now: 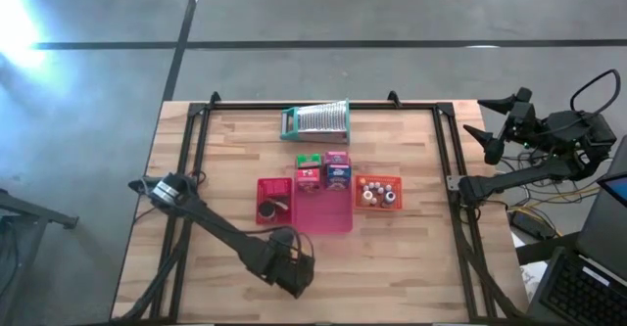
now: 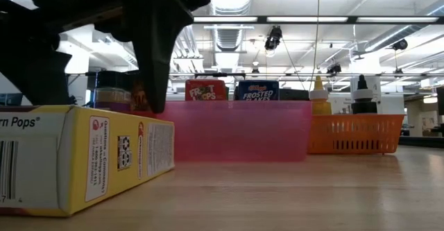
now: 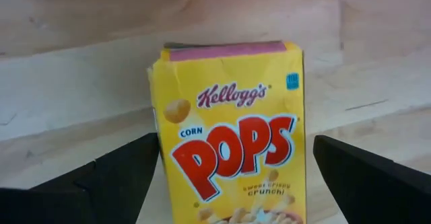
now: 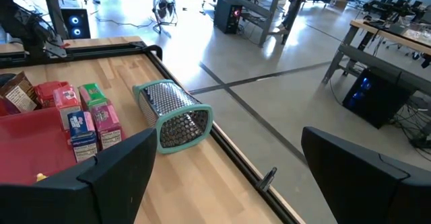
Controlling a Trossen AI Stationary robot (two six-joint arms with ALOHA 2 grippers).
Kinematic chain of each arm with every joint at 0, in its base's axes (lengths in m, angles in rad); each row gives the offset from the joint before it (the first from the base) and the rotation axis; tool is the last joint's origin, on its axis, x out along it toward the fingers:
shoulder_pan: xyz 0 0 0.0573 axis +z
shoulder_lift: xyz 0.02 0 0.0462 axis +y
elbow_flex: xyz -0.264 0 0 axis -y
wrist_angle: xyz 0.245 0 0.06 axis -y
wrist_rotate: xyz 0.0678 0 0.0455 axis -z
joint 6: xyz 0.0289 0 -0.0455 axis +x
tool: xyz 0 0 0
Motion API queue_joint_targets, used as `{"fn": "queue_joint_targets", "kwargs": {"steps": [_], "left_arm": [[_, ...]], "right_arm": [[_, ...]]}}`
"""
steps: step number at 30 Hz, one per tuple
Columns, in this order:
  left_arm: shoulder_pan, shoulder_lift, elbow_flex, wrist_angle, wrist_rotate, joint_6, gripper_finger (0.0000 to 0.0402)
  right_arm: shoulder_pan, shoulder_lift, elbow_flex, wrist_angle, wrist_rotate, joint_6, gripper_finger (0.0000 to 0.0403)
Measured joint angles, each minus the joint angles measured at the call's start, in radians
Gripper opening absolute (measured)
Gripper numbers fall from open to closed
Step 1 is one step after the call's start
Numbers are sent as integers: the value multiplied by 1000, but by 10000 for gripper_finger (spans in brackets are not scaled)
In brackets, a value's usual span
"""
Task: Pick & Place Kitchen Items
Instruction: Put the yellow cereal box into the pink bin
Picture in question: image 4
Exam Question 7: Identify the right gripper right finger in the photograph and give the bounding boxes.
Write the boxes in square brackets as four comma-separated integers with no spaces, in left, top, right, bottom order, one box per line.
[301,126,431,224]

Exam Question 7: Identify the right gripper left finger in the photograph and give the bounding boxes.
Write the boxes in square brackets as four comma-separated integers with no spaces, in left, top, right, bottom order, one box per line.
[77,127,158,224]

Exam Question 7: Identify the pink cereal box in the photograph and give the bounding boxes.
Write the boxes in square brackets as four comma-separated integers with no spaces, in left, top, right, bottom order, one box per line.
[90,101,125,150]

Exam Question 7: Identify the blue cereal box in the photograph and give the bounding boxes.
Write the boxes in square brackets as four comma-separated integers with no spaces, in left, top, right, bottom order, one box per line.
[67,110,99,163]

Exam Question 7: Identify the green cereal box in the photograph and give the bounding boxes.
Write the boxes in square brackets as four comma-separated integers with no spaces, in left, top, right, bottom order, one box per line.
[77,83,108,110]

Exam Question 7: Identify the red cereal box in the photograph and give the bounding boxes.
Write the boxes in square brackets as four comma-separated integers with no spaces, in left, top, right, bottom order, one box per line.
[53,84,83,133]

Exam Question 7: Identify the small red box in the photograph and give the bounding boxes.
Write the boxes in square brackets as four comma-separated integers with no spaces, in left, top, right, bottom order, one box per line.
[33,80,70,109]

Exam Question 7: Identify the brown snack bag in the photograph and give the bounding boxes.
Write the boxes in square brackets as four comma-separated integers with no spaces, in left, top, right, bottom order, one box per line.
[0,71,40,116]

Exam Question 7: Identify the teal metal box grater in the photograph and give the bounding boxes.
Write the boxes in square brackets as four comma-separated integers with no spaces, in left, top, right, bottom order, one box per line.
[132,79,214,155]

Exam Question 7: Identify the black computer case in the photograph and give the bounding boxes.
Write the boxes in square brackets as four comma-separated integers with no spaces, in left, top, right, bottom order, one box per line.
[341,67,417,130]

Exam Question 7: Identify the pink translucent plastic bin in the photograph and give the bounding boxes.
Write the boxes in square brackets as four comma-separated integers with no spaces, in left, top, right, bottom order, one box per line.
[0,106,127,186]

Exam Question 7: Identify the grey leg work table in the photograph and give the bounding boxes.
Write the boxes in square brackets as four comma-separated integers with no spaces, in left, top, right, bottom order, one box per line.
[321,18,431,97]

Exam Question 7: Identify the black computer tower blue light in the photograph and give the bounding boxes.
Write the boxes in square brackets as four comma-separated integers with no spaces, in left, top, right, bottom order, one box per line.
[60,7,92,40]

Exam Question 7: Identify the standing floor fan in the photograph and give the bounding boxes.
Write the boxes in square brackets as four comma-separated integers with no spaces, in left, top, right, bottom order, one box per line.
[151,0,179,35]

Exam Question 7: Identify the black computer tower purple light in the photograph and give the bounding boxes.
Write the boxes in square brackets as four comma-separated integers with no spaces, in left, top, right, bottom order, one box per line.
[213,0,244,35]

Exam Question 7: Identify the wooden work table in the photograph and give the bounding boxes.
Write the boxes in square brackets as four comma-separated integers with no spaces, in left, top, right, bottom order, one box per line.
[222,0,309,48]

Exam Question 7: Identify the tangled floor cables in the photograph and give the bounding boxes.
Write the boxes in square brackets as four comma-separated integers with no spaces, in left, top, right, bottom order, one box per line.
[392,96,431,151]

